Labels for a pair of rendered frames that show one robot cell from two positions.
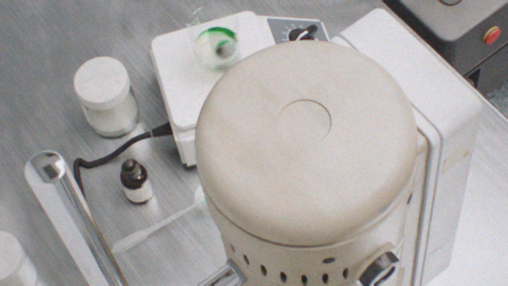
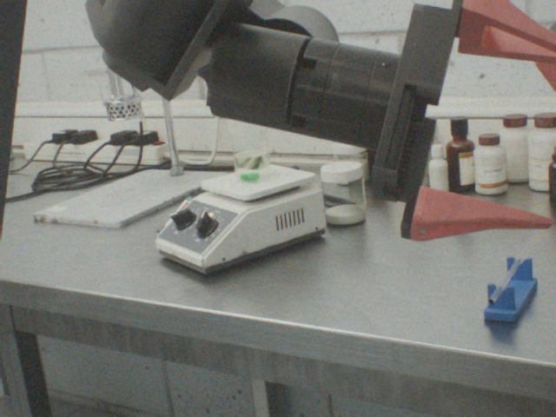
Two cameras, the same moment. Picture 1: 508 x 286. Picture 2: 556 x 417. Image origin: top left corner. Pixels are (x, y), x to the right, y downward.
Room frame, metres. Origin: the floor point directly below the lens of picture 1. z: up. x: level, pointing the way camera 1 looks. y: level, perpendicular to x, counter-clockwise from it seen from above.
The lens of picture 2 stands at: (1.68, -0.46, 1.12)
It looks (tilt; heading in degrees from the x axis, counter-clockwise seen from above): 16 degrees down; 154
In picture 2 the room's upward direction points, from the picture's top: 7 degrees counter-clockwise
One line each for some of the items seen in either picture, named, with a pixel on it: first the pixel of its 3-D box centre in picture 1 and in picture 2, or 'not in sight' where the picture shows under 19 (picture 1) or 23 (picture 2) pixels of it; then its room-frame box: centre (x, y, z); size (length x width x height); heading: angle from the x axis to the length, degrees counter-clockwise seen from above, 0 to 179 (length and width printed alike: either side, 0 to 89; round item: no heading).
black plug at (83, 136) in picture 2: not in sight; (81, 137); (-0.17, -0.01, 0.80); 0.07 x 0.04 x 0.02; 119
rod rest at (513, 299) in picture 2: not in sight; (511, 286); (1.02, 0.12, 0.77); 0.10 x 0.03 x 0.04; 125
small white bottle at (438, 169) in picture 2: not in sight; (438, 168); (0.63, 0.33, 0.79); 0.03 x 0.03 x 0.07
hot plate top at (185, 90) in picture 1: (216, 68); (257, 181); (0.63, 0.03, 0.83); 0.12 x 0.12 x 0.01; 8
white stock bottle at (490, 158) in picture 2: not in sight; (490, 163); (0.68, 0.39, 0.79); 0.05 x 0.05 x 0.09
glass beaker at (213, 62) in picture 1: (218, 42); (250, 153); (0.63, 0.02, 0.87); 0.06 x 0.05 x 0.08; 145
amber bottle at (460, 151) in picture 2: not in sight; (460, 153); (0.63, 0.37, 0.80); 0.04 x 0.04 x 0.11
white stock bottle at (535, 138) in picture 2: not in sight; (549, 150); (0.73, 0.46, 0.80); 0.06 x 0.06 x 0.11
